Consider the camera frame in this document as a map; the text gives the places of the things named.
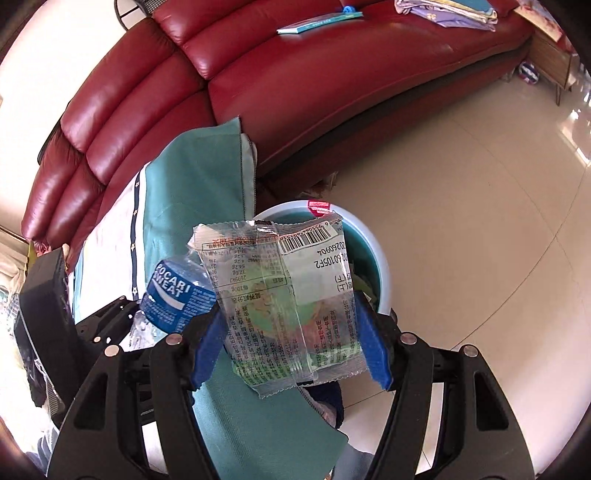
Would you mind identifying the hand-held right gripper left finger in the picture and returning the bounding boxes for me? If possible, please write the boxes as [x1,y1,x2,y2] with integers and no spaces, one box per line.
[46,308,229,480]

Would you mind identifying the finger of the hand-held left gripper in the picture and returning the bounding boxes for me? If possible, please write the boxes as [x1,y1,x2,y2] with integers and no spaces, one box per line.
[74,295,144,352]

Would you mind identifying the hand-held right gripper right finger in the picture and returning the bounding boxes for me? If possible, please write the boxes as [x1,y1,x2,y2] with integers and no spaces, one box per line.
[353,293,536,480]

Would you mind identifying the clear water bottle blue label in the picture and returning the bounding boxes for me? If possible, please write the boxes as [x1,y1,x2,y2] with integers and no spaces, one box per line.
[124,251,218,352]

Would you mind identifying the clear green print wrapper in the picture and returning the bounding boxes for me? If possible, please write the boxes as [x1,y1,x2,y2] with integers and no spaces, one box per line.
[187,210,365,398]

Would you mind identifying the teal plastic bucket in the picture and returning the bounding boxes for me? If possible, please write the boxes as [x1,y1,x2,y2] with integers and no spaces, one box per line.
[252,199,393,319]

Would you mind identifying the striped star print blanket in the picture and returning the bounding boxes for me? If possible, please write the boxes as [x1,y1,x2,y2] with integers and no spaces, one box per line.
[69,117,349,480]

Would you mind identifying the red leather sofa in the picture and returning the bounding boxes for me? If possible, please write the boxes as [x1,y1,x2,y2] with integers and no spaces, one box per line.
[21,0,532,245]

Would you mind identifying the thin teal book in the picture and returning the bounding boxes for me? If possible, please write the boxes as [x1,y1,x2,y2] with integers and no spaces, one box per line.
[276,10,365,35]

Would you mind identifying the wooden cabinet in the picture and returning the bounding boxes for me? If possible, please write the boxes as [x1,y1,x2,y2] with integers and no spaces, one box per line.
[526,28,583,107]

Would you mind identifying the stack of folded cloths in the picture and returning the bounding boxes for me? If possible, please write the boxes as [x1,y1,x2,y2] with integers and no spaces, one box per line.
[394,0,499,32]

